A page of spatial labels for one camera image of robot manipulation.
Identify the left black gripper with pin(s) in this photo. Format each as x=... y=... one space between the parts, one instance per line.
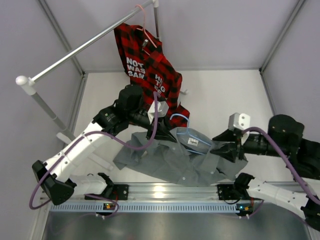
x=162 y=131

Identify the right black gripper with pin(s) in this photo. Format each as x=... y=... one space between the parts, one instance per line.
x=230 y=152

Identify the blue wire hanger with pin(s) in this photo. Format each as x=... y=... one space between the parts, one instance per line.
x=187 y=131

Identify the grey button shirt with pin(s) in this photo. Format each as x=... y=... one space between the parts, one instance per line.
x=178 y=162

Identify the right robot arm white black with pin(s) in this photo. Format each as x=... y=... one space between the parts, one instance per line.
x=283 y=139

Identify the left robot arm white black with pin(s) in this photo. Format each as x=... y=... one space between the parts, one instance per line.
x=55 y=175

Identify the red black plaid shirt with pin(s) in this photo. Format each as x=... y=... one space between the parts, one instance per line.
x=144 y=62

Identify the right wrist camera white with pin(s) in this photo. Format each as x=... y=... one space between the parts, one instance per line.
x=240 y=121

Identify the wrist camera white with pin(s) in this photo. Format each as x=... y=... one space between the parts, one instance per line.
x=161 y=109
x=240 y=121

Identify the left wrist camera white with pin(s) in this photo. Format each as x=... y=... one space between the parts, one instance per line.
x=161 y=109

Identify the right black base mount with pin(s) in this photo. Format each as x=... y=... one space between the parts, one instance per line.
x=227 y=192

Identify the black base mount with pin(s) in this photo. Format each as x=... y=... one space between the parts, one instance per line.
x=227 y=192
x=119 y=192

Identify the aluminium mounting rail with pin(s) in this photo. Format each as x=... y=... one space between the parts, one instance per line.
x=169 y=192

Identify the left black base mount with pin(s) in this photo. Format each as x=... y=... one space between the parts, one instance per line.
x=119 y=192

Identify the slotted grey cable duct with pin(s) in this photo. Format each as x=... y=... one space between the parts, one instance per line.
x=146 y=207

